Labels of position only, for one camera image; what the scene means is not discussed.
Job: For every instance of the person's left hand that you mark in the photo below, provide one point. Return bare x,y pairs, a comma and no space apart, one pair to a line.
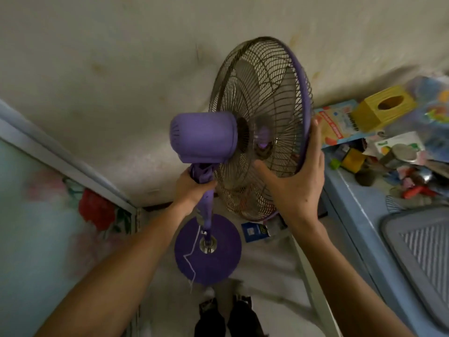
186,191

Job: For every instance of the person's right hand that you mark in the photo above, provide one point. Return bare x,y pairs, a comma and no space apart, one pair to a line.
301,193

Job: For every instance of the person's left thumb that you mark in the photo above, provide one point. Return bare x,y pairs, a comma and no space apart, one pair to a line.
206,187

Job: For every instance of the person's right thumb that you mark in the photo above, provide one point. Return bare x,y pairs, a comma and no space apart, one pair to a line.
266,171

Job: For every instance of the purple fan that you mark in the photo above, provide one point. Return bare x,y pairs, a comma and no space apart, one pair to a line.
207,135

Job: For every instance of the person's left forearm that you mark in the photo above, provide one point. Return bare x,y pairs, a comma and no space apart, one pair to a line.
115,273

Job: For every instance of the person's right forearm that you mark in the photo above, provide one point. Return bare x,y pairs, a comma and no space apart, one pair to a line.
336,277

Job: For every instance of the blue packet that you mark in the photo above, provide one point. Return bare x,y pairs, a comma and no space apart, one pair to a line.
254,232

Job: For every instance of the small green block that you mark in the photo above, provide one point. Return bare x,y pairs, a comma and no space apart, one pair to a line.
334,164

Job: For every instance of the blue illustrated book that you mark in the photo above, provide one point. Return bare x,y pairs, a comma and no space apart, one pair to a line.
336,124

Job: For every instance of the dark round object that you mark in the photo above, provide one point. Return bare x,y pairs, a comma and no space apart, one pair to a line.
364,177

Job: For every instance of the white packet with green print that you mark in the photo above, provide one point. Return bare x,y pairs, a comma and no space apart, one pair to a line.
386,143

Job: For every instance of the white table leg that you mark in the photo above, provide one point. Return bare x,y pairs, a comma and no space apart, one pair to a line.
315,291

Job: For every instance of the yellow tissue box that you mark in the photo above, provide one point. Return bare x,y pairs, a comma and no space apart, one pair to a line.
382,107

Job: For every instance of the person's left leg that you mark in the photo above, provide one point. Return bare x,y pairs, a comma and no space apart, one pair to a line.
210,321

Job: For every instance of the person's leg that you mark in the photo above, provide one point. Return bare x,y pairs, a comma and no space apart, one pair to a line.
247,319
210,321

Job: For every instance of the silver metal can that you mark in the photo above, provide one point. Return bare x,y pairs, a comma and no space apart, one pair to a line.
403,153

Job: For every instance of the person's right leg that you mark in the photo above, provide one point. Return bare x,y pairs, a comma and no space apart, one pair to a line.
247,319

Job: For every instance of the red toy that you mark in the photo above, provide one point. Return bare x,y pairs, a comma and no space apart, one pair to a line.
419,191

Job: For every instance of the floral printed panel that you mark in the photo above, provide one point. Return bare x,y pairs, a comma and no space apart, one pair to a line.
52,228

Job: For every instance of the grey plastic tray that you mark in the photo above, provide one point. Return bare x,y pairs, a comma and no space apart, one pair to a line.
421,256

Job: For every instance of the colourful plastic bag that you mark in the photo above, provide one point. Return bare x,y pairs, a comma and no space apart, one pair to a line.
433,108

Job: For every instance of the light blue door frame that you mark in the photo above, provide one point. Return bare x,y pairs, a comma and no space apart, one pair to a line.
66,164

